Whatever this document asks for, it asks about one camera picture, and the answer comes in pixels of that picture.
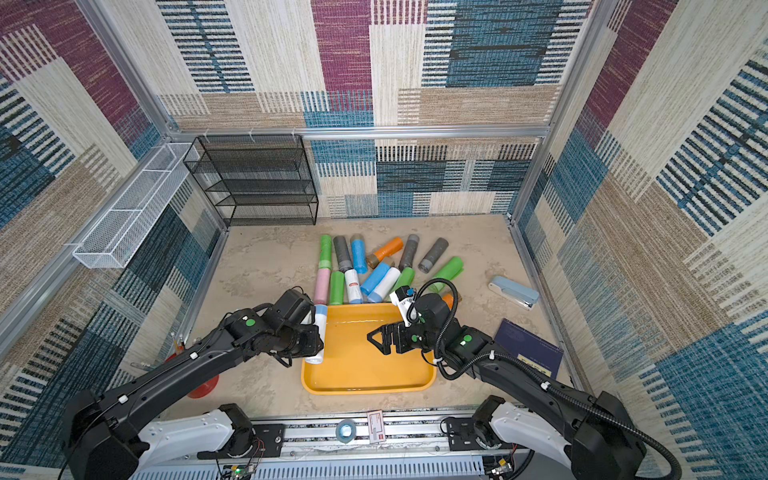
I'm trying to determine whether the white blue trash bag roll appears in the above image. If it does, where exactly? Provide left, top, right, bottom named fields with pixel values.
left=303, top=304, right=328, bottom=365

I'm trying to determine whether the pink trash bag roll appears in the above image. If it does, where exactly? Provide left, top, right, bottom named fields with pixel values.
left=313, top=268, right=332, bottom=305

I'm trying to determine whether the short green trash bag roll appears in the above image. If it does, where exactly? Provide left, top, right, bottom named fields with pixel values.
left=328, top=271, right=345, bottom=306

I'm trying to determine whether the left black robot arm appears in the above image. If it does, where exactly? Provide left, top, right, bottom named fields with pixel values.
left=60, top=289, right=323, bottom=479

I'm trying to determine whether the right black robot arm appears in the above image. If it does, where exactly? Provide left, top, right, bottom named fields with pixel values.
left=367, top=293, right=682, bottom=479

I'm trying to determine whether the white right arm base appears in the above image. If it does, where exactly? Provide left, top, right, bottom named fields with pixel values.
left=440, top=395, right=572, bottom=468

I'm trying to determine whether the yellow plastic storage tray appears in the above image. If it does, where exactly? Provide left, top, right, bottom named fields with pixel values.
left=301, top=303, right=437, bottom=395

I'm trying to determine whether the white blue-end trash bag roll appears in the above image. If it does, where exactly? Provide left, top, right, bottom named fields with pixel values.
left=367, top=267, right=401, bottom=303

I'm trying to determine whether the light blue trash bag roll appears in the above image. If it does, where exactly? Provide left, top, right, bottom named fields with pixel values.
left=361, top=259, right=391, bottom=297

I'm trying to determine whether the green roll beside white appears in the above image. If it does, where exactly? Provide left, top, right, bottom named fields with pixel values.
left=393, top=267, right=415, bottom=291

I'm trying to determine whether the dark grey trash bag roll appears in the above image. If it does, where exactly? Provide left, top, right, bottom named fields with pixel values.
left=333, top=235, right=354, bottom=273

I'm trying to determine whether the grey trash bag roll right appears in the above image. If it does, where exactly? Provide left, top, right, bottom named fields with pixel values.
left=418, top=237, right=449, bottom=273

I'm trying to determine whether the orange trash bag roll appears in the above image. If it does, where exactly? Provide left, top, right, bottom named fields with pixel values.
left=366, top=237, right=404, bottom=268

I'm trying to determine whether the white red label card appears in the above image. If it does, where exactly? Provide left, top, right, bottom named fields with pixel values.
left=366, top=410, right=386, bottom=444

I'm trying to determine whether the light blue stapler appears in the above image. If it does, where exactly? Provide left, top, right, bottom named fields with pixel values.
left=488, top=276, right=540, bottom=310

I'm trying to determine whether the red pen cup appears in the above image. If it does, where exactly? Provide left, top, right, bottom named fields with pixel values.
left=187, top=375, right=220, bottom=400

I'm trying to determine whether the dark blue notebook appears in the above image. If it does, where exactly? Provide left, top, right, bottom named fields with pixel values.
left=494, top=319, right=563, bottom=379

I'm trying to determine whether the black mesh shelf rack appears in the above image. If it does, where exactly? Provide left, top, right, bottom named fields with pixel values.
left=183, top=134, right=319, bottom=228

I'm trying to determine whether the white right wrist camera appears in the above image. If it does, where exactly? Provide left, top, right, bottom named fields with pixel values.
left=389, top=286, right=418, bottom=327

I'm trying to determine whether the tape roll on rail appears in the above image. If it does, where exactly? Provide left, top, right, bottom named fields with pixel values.
left=335, top=419, right=357, bottom=444

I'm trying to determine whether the white wire mesh basket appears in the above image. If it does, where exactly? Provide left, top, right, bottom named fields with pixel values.
left=73, top=143, right=190, bottom=269

